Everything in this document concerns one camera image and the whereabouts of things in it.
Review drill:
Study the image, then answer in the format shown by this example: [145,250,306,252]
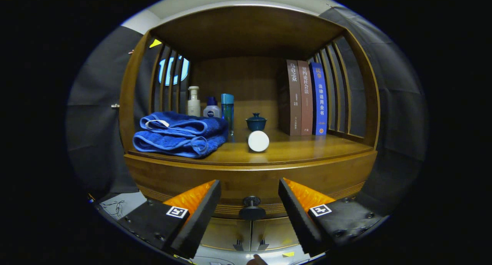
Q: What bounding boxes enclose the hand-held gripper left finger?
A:
[117,179,222,259]

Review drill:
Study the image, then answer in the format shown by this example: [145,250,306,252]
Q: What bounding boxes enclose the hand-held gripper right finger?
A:
[278,177,385,258]

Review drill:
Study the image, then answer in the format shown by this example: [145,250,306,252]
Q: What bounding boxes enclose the wooden drawer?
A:
[126,154,378,220]

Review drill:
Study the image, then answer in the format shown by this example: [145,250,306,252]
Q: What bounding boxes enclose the white cosmetic tube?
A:
[248,130,270,152]

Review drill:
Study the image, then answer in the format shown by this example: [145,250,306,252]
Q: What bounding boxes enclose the wooden cabinet door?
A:
[252,218,304,252]
[200,218,252,252]

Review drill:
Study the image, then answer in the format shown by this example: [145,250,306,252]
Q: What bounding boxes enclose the wooden countertop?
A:
[127,128,373,166]

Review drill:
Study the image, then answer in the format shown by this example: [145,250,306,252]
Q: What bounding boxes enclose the wooden cabinet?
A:
[118,4,381,262]

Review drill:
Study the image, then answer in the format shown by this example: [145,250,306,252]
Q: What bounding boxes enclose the blue folded towel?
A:
[133,111,229,159]

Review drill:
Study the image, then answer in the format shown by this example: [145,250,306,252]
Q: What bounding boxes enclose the blue lidded teacup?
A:
[245,113,268,132]

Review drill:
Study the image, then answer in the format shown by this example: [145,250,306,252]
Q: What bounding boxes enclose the white bottle with blue cap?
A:
[203,96,221,118]

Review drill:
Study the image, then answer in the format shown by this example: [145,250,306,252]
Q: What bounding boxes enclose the teal transparent bottle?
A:
[221,93,235,137]

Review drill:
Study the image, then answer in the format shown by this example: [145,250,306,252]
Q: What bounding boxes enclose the cream pump bottle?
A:
[187,86,201,117]

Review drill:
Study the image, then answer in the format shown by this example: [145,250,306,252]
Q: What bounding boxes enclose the dark brown book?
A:
[279,60,303,136]

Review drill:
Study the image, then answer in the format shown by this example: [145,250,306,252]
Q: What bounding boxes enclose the reddish brown book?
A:
[297,60,314,136]

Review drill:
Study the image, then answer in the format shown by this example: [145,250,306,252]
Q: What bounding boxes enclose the blue book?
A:
[309,62,328,136]

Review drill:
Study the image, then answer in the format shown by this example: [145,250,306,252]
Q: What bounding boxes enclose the white floor cables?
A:
[101,200,125,219]

